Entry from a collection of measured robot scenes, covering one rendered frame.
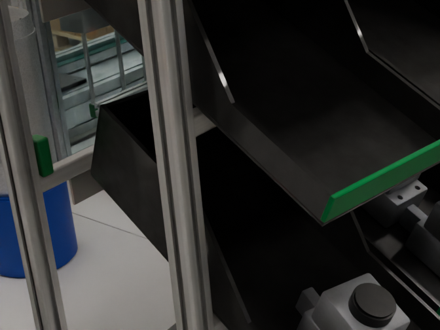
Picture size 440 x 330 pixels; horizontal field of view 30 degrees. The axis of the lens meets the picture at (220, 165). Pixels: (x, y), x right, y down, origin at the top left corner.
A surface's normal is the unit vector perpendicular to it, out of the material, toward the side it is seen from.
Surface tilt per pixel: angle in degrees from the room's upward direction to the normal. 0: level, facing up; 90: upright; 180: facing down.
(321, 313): 87
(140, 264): 0
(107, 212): 0
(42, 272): 90
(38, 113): 90
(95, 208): 0
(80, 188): 90
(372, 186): 115
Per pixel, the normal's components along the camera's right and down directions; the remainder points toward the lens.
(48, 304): 0.78, 0.20
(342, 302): 0.21, -0.71
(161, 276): -0.07, -0.91
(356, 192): 0.63, 0.62
